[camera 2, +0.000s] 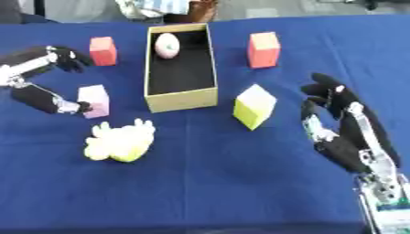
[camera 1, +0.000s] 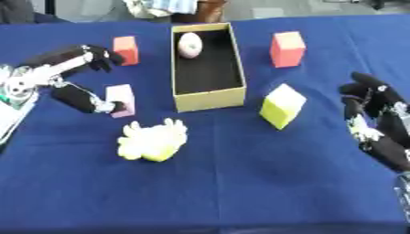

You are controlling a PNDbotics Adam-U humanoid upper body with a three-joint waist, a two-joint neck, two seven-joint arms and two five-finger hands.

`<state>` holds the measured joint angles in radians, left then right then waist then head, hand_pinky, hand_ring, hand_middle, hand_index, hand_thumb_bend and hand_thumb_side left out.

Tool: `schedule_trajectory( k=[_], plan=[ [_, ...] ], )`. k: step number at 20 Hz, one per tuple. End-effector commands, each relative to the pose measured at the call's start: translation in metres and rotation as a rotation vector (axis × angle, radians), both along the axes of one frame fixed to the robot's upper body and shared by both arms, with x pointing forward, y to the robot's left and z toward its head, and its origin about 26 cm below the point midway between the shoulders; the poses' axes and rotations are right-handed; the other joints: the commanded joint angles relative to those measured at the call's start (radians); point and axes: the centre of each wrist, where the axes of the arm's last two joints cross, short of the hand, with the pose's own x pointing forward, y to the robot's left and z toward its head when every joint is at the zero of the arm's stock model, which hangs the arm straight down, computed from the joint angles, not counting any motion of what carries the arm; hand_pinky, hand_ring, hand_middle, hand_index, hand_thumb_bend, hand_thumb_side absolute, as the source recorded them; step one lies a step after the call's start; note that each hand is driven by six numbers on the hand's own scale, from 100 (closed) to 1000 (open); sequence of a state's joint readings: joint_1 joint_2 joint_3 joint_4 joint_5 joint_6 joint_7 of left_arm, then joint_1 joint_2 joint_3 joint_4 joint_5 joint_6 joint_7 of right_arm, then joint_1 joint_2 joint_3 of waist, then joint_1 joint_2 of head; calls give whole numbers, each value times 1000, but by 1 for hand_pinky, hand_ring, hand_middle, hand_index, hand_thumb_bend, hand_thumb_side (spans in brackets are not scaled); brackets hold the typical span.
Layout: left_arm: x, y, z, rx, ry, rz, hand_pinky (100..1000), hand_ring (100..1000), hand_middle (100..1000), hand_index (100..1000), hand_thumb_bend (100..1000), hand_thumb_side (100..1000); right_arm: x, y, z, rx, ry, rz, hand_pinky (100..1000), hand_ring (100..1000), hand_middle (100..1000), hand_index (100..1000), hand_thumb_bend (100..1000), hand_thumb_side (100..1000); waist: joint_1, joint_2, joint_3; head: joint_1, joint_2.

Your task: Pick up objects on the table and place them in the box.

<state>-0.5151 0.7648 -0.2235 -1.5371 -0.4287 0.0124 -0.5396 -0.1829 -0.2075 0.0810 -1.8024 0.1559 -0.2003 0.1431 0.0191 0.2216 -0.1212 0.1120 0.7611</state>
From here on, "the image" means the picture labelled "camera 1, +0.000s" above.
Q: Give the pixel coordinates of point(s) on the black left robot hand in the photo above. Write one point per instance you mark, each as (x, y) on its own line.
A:
(74, 97)

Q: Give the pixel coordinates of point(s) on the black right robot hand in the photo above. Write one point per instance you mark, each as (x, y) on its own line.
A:
(381, 122)

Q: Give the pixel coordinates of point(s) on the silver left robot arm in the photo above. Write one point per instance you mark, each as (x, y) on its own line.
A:
(13, 106)

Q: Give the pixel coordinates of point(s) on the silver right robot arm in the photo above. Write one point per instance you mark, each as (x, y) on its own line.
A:
(403, 198)

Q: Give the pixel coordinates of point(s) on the tan cardboard box black inside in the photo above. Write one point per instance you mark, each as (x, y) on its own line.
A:
(207, 67)

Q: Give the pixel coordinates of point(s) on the pink block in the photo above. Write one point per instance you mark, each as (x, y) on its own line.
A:
(122, 100)

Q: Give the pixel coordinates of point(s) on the small orange block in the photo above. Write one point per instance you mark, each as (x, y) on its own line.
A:
(126, 50)

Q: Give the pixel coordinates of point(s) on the yellow soft toy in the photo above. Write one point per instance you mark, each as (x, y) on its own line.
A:
(154, 140)

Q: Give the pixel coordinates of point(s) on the yellow cube block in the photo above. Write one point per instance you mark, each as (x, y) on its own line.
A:
(282, 106)

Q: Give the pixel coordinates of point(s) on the large orange block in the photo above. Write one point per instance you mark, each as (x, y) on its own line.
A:
(287, 49)

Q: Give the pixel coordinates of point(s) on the light cloth on chair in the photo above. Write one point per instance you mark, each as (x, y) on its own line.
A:
(160, 7)

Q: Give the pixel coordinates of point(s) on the white pink egg toy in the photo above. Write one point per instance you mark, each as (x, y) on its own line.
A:
(190, 45)

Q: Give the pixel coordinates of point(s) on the brown chair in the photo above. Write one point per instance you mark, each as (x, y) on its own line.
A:
(205, 10)

